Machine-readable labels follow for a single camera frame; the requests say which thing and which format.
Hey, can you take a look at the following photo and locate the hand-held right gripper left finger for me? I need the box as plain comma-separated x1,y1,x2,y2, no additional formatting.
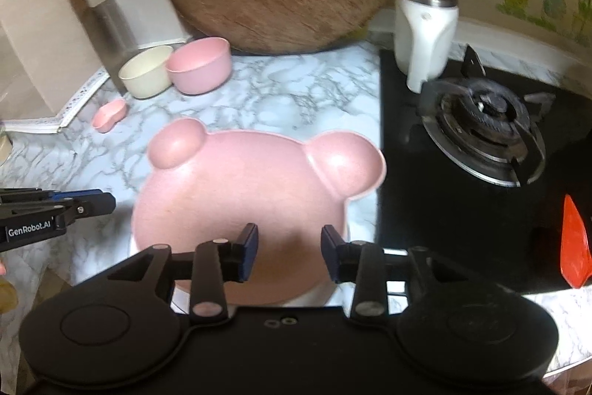
107,223,260,324

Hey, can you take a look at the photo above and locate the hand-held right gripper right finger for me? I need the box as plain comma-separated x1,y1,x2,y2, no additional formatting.
321,225,486,322

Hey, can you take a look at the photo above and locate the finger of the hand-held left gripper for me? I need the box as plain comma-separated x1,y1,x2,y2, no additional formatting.
0,188,103,206
60,193,116,235

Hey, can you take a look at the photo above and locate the large white plate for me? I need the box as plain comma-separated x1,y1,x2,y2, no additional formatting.
131,219,357,313

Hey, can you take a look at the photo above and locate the pink bear-shaped plate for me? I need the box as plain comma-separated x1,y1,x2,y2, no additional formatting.
131,118,387,307

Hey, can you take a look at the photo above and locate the small pink heart-shaped dish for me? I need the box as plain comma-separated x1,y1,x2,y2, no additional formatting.
91,99,129,133

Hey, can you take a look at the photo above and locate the cream bowl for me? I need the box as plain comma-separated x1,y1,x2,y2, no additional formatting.
118,45,175,100

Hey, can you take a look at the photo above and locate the pink bowl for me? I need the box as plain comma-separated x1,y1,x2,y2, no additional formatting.
165,37,232,96

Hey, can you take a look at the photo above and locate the music note trim tape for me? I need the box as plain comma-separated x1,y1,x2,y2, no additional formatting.
0,68,109,132

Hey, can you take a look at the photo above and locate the black glass gas stove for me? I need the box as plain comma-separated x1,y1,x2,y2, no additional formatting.
379,46,592,294

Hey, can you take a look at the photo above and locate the gas stove burner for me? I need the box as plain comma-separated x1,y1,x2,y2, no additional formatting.
418,46,556,187

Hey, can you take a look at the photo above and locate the white mug with steel rim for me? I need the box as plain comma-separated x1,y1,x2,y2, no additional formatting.
394,0,460,94

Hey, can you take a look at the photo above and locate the red plastic spatula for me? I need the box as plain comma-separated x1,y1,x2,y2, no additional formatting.
559,194,592,289

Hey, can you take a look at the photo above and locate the cleaver with wooden handle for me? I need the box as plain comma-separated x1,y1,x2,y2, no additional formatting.
59,0,139,95

